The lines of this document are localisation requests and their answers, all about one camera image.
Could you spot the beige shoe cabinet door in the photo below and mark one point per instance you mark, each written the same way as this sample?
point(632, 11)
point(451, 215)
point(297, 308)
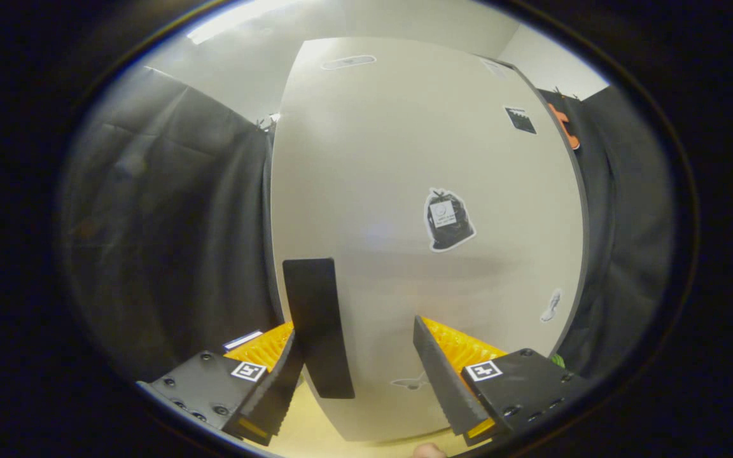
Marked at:
point(373, 159)

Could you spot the grey shoe cabinet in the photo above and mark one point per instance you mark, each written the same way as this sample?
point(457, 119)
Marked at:
point(586, 216)

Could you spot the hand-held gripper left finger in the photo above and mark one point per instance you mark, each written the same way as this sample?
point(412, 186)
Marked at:
point(280, 394)

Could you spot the black backdrop cloth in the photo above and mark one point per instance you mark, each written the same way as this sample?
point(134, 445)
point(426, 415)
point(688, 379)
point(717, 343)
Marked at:
point(169, 254)

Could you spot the watermelon slice toy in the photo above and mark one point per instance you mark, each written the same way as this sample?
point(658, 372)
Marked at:
point(558, 360)

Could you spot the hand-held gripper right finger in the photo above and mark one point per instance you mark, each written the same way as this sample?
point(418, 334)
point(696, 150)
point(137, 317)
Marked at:
point(446, 381)

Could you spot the grey cover book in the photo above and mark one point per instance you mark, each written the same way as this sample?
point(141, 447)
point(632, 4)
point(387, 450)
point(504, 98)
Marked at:
point(242, 340)

